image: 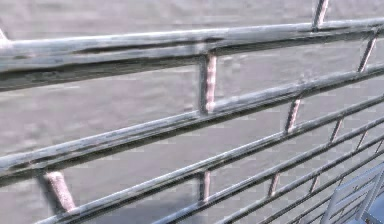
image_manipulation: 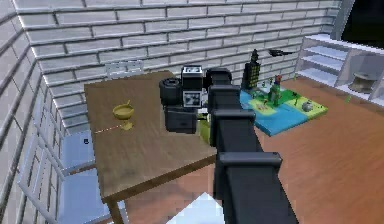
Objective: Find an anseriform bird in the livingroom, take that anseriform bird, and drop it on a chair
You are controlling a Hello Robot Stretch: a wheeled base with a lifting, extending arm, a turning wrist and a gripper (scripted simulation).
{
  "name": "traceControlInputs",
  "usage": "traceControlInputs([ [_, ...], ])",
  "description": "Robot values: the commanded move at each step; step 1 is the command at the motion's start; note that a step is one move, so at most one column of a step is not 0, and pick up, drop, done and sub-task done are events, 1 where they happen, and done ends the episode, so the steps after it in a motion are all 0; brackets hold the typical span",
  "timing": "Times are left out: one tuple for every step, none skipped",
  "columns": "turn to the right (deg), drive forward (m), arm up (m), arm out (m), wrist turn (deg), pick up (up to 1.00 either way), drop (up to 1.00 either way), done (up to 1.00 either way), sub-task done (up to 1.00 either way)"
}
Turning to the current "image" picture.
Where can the pale grey slatted chair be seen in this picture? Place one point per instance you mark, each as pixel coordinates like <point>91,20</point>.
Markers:
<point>350,196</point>

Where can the grey metal bar shelf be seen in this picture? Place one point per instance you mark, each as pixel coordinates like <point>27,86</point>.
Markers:
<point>186,125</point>

